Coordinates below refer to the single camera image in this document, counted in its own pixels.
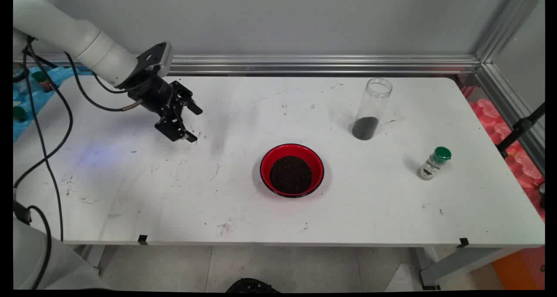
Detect black cable metal plug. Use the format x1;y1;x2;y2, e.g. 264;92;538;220
13;36;144;189

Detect orange box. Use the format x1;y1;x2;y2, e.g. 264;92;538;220
492;245;545;291

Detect clear plastic jar black seeds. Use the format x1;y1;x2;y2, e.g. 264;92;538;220
352;78;393;141

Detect glass jar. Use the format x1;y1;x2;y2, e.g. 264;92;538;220
13;64;30;84

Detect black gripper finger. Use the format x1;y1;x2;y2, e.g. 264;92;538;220
171;81;204;116
154;107;199;144

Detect long aluminium frame rail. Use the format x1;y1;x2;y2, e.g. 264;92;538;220
13;54;480;75

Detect grey printed velcro strap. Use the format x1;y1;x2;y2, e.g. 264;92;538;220
13;199;32;226

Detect brown bottle green cap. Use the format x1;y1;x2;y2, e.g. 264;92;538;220
33;71;56;92

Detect short aluminium frame rail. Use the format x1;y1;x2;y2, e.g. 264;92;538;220
475;63;545;176

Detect blue bubble wrap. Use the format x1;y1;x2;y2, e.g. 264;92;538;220
13;66;94;142

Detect black object on floor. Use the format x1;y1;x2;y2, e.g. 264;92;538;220
225;278;281;293

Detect thin black camera cable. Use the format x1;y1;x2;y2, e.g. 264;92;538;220
13;36;153;289

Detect black stand pole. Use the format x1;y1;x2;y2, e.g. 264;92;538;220
496;101;545;159

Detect green capped spice bottle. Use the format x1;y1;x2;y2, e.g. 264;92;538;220
418;146;452;181

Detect grey metal table leg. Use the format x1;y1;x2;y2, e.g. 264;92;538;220
416;246;523;291
72;245;114;277

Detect black seeds heap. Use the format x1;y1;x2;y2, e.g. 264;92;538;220
270;155;313;195

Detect red bubble wrap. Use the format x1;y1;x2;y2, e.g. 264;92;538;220
461;86;545;223

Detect aluminium frame upright post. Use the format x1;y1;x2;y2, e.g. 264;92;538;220
473;0;545;66

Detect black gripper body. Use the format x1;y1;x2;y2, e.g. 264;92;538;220
128;74;186;115

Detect red bowl black rim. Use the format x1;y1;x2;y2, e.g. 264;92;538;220
260;143;325;198

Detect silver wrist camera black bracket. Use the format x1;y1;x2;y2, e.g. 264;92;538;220
118;42;174;88

